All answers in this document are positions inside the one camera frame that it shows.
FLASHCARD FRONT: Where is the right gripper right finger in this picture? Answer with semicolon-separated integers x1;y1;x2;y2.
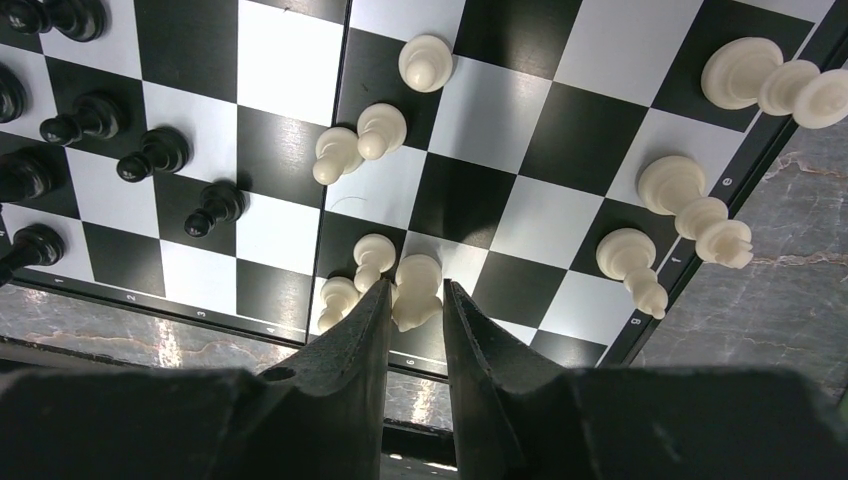
443;279;596;479

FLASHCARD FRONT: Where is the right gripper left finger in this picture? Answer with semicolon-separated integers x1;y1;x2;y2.
208;280;393;479

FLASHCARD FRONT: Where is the white chess pawn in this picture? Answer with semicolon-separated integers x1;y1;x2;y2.
398;34;453;93

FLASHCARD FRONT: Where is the black and white chessboard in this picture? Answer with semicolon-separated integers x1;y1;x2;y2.
1;1;847;366

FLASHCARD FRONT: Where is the white chess rook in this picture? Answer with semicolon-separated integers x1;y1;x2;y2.
392;254;442;333

